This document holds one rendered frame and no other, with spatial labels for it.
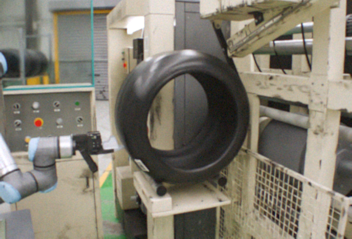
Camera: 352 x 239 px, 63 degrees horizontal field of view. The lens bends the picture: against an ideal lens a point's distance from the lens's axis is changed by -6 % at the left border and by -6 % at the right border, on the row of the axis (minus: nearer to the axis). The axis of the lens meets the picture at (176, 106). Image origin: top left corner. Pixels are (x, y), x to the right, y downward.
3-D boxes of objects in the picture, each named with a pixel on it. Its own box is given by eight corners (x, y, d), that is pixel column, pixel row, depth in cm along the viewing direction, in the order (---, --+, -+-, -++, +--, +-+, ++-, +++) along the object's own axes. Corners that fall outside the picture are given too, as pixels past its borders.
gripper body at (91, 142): (102, 134, 119) (71, 137, 115) (103, 155, 121) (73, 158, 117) (100, 130, 126) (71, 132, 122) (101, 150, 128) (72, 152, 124)
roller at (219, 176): (190, 153, 164) (197, 155, 166) (187, 160, 164) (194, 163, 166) (221, 175, 132) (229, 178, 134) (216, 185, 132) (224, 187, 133)
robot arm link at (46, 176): (26, 191, 117) (22, 163, 114) (48, 180, 127) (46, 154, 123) (40, 198, 113) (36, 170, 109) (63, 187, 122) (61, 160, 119)
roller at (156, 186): (147, 165, 157) (140, 170, 156) (143, 158, 156) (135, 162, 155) (168, 193, 124) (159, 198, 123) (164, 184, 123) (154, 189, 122)
